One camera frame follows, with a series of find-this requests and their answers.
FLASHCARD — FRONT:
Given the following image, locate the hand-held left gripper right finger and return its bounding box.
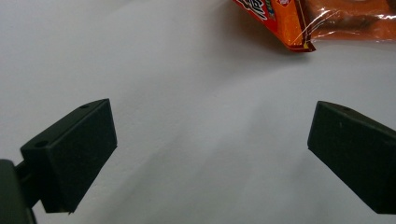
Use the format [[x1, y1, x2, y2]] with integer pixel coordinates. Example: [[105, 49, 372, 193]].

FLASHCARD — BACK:
[[307, 100, 396, 215]]

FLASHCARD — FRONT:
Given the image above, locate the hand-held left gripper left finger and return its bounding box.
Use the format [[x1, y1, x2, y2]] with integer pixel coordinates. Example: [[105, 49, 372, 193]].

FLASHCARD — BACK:
[[15, 98, 119, 215]]

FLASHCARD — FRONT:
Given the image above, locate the orange snack packet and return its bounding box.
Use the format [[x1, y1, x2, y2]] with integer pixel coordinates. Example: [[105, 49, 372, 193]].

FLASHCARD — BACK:
[[232, 0, 396, 53]]

